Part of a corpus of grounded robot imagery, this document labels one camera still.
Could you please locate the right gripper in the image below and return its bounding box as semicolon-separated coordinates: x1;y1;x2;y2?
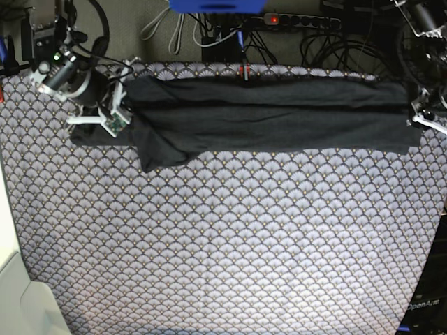
30;52;140;137

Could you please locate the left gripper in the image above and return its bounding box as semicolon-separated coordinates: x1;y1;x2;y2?
409;87;447;135

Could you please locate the dark grey T-shirt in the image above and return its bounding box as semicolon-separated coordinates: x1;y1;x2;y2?
70;77;422;172

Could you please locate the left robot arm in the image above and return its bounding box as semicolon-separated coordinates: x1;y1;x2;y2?
392;1;446;134

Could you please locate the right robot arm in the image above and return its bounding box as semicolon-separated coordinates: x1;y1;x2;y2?
29;1;134;137

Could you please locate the blue clamp left edge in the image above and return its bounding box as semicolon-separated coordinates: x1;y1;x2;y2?
1;36;18;77

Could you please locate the blue box overhead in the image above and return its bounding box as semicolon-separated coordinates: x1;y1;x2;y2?
170;0;267;14

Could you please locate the red and black clamp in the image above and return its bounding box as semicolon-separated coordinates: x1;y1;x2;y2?
240;63;251;82

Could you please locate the fan-patterned table cloth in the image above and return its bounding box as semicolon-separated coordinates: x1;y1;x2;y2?
1;75;446;334

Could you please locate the white power strip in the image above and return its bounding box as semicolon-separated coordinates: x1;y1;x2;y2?
263;13;342;30

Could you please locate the black OpenArm box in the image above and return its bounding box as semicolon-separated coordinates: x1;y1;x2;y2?
396;214;447;334

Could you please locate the white plastic bin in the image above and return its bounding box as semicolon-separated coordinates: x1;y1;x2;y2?
0;163;71;335

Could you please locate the grey looped cable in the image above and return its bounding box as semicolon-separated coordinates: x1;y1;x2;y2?
140;7;185;55

